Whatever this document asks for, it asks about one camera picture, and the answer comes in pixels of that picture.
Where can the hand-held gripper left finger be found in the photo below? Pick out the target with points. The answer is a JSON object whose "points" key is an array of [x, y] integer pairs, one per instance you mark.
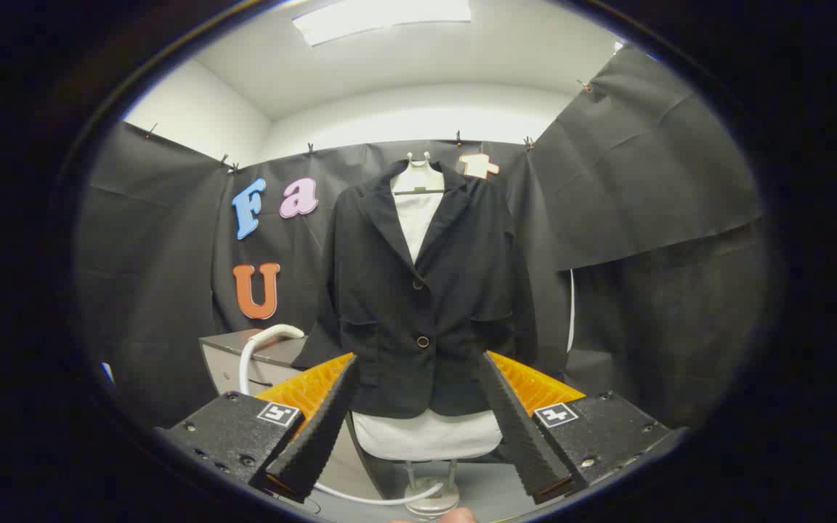
{"points": [[324, 428]]}

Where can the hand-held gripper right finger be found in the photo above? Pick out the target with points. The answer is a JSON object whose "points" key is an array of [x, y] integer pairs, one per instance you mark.
{"points": [[516, 428]]}

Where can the white garment steamer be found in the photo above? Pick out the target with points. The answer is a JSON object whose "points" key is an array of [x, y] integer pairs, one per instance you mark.
{"points": [[273, 333]]}

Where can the black blazer jacket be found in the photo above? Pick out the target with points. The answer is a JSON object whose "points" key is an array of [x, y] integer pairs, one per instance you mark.
{"points": [[389, 305]]}

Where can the white padded garment form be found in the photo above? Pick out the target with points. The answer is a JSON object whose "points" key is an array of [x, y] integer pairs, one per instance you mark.
{"points": [[426, 436]]}

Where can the metal garment stand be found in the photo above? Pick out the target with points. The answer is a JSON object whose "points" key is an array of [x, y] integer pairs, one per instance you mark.
{"points": [[431, 497]]}

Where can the grey cabinet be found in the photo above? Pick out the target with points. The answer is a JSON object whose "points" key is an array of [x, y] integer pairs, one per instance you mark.
{"points": [[226, 363]]}

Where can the white plastic hanger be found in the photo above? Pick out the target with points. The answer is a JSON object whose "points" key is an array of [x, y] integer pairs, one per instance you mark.
{"points": [[418, 178]]}

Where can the black backdrop cloth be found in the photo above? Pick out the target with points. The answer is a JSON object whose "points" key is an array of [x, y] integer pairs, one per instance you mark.
{"points": [[644, 181]]}

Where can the row of black clips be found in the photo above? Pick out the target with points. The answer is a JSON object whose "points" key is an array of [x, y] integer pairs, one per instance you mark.
{"points": [[310, 147]]}

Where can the large ceiling light panel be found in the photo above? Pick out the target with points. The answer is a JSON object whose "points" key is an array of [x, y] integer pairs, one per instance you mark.
{"points": [[382, 18]]}

